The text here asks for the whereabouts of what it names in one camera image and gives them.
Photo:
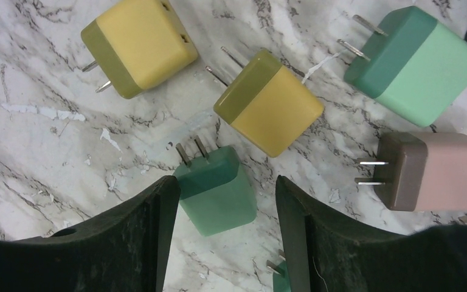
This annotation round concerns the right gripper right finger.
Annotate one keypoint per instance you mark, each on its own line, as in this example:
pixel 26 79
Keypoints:
pixel 326 250

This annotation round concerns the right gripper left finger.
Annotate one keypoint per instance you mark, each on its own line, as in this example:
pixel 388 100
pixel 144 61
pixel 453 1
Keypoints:
pixel 125 248

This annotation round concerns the pink plug adapter round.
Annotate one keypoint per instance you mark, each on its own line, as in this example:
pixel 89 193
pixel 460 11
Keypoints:
pixel 420 171

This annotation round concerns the green plug adapter white strip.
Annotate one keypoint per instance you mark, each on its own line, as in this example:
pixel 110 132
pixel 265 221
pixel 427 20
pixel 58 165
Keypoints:
pixel 216 193

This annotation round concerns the yellow plug adapter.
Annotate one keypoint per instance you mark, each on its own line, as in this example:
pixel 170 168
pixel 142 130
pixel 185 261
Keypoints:
pixel 268 105
pixel 138 44

